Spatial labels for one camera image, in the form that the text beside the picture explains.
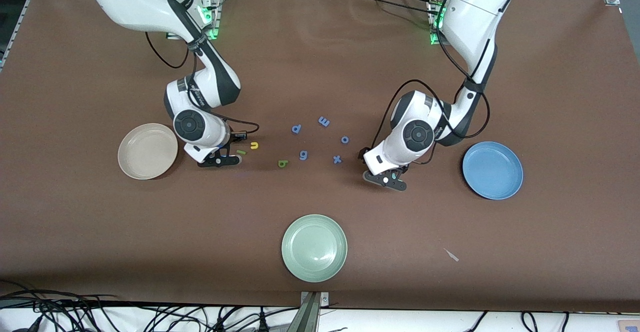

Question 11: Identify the brown table cover sheet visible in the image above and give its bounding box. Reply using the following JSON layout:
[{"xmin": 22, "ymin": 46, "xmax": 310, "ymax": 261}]
[{"xmin": 0, "ymin": 0, "xmax": 640, "ymax": 313}]

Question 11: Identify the beige brown plate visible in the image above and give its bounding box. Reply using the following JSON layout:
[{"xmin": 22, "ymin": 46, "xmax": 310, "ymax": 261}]
[{"xmin": 117, "ymin": 123, "xmax": 179, "ymax": 180}]

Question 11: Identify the pale green plate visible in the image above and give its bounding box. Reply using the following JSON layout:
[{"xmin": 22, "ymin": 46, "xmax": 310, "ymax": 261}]
[{"xmin": 281, "ymin": 214, "xmax": 348, "ymax": 283}]

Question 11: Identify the blue plate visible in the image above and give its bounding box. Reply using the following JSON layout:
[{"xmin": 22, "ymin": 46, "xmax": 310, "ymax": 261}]
[{"xmin": 462, "ymin": 141, "xmax": 524, "ymax": 201}]

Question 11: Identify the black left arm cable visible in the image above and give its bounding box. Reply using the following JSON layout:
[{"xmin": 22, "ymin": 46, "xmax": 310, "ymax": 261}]
[{"xmin": 382, "ymin": 0, "xmax": 492, "ymax": 165}]

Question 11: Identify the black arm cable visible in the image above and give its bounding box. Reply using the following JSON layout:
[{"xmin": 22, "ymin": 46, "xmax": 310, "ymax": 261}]
[
  {"xmin": 382, "ymin": 0, "xmax": 492, "ymax": 165},
  {"xmin": 145, "ymin": 32, "xmax": 261, "ymax": 135}
]

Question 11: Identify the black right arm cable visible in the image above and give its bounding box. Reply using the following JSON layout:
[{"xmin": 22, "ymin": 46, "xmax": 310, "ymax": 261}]
[{"xmin": 145, "ymin": 32, "xmax": 261, "ymax": 135}]

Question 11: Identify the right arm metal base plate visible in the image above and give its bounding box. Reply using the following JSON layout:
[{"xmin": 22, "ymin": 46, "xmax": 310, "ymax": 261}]
[{"xmin": 166, "ymin": 0, "xmax": 221, "ymax": 40}]

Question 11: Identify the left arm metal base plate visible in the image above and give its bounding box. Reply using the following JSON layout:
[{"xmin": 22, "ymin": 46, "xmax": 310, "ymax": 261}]
[{"xmin": 427, "ymin": 0, "xmax": 451, "ymax": 47}]

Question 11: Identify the aluminium camera post bracket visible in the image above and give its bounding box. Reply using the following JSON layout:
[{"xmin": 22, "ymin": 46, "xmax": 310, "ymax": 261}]
[{"xmin": 287, "ymin": 291, "xmax": 330, "ymax": 332}]

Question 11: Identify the black cable tangle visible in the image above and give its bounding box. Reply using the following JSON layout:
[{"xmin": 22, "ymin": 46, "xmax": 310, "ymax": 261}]
[{"xmin": 0, "ymin": 279, "xmax": 301, "ymax": 332}]

